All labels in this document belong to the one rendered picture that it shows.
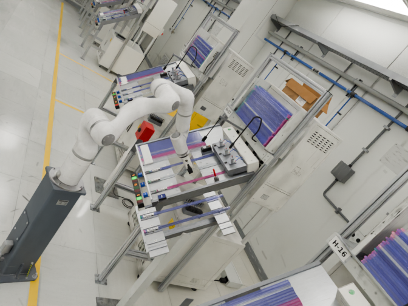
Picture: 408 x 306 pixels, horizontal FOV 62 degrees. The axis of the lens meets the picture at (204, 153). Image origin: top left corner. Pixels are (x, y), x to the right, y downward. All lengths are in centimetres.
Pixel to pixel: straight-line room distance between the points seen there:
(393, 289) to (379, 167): 205
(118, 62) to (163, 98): 493
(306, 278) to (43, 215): 138
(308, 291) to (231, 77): 238
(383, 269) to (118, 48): 578
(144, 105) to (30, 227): 90
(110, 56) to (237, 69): 353
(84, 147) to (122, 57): 494
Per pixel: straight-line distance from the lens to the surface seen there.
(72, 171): 187
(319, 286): 178
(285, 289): 174
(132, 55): 667
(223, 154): 238
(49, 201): 194
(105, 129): 170
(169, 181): 231
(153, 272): 216
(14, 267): 231
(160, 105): 178
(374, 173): 354
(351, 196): 357
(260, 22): 549
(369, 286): 170
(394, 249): 164
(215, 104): 362
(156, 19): 657
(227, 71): 353
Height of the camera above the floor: 178
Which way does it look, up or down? 17 degrees down
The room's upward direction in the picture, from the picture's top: 38 degrees clockwise
